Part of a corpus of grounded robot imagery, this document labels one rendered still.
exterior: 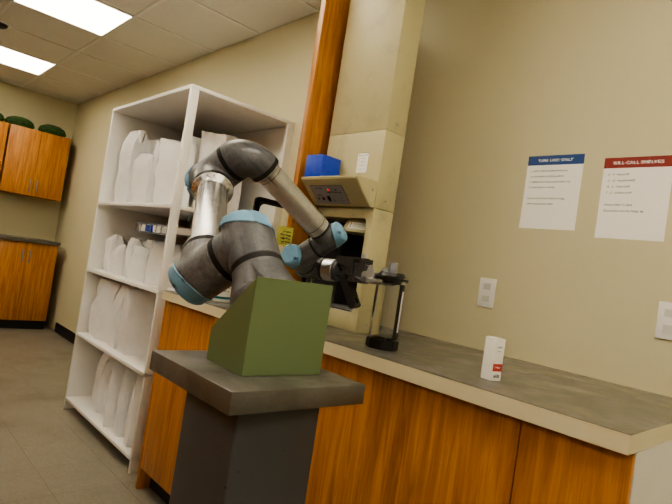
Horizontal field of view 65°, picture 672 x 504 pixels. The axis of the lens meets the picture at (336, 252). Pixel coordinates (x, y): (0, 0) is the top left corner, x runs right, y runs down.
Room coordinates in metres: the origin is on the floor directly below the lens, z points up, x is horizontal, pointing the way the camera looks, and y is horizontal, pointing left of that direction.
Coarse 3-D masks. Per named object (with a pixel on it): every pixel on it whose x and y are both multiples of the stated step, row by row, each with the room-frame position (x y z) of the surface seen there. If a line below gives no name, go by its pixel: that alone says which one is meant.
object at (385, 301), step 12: (384, 276) 1.63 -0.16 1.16; (384, 288) 1.63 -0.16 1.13; (396, 288) 1.63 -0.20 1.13; (384, 300) 1.63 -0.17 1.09; (396, 300) 1.63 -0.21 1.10; (372, 312) 1.66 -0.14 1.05; (384, 312) 1.63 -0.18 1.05; (372, 324) 1.65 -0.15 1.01; (384, 324) 1.63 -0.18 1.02; (372, 336) 1.64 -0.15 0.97; (384, 336) 1.63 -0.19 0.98
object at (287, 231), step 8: (264, 208) 2.01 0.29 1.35; (272, 208) 2.04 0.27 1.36; (280, 208) 2.06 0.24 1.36; (272, 216) 2.04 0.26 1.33; (280, 216) 2.07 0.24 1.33; (288, 216) 2.09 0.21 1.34; (272, 224) 2.05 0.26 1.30; (280, 224) 2.07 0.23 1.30; (288, 224) 2.10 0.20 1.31; (296, 224) 2.13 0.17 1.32; (280, 232) 2.08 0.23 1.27; (288, 232) 2.10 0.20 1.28; (296, 232) 2.13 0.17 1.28; (304, 232) 2.16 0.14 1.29; (280, 240) 2.08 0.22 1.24; (288, 240) 2.11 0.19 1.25; (296, 240) 2.13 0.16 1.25; (304, 240) 2.16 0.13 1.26; (280, 248) 2.08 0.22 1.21; (296, 280) 2.16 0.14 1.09
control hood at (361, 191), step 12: (312, 180) 2.09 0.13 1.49; (324, 180) 2.03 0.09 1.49; (336, 180) 1.98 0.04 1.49; (348, 180) 1.94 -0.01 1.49; (360, 180) 1.91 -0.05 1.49; (372, 180) 1.96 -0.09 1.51; (312, 192) 2.14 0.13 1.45; (348, 192) 1.99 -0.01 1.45; (360, 192) 1.94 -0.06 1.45; (372, 192) 1.96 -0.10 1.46; (324, 204) 2.14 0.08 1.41; (336, 204) 2.09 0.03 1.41; (348, 204) 2.03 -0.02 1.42; (360, 204) 1.99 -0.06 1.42; (372, 204) 1.97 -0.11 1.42
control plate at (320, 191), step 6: (312, 186) 2.11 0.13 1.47; (318, 186) 2.08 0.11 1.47; (324, 186) 2.06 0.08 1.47; (330, 186) 2.03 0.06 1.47; (336, 186) 2.01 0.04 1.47; (318, 192) 2.11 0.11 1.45; (324, 192) 2.08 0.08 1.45; (330, 192) 2.06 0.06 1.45; (336, 192) 2.03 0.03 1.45; (342, 192) 2.01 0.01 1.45; (336, 198) 2.06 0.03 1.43
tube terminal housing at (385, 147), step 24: (336, 144) 2.17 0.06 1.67; (360, 144) 2.07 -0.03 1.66; (384, 144) 1.98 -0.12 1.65; (384, 168) 1.99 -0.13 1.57; (384, 192) 2.00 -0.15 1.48; (336, 216) 2.12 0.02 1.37; (360, 216) 2.02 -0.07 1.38; (384, 216) 2.02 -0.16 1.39; (384, 240) 2.03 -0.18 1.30; (384, 264) 2.04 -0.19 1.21; (360, 288) 1.98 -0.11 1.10; (336, 312) 2.06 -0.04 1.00; (360, 312) 1.98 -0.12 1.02
